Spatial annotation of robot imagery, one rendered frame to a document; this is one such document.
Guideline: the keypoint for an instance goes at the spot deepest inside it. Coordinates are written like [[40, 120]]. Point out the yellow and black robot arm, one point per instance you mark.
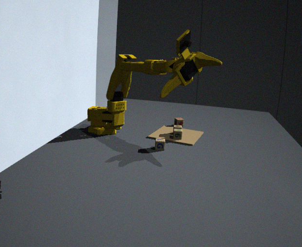
[[107, 120]]

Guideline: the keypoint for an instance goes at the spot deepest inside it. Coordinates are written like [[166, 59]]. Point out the tan mat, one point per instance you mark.
[[189, 137]]

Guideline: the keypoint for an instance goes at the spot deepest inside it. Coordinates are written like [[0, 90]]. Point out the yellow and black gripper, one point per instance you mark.
[[187, 65]]

